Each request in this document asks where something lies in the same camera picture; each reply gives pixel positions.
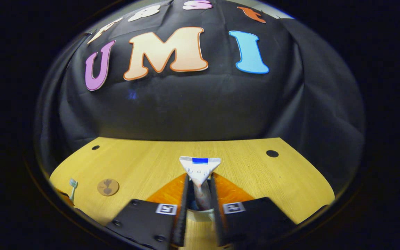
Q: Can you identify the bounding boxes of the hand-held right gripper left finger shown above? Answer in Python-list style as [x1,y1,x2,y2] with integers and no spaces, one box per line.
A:
[106,173,189,250]

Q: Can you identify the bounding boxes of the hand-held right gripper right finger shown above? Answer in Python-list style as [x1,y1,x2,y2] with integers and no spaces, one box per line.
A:
[210,173,296,248]

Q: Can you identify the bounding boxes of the pale green toothbrush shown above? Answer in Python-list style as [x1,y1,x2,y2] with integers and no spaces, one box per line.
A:
[69,178,78,202]

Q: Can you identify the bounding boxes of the round brown coaster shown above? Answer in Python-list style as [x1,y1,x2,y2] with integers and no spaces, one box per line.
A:
[97,178,120,197]

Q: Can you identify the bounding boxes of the white toothpaste tube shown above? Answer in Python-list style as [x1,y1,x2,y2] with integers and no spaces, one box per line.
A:
[179,156,221,210]

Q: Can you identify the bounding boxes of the wooden desktop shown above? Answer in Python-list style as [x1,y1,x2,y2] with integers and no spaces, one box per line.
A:
[49,137,336,250]

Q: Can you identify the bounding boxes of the black backdrop cloth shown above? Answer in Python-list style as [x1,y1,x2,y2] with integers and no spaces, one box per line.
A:
[35,0,365,195]

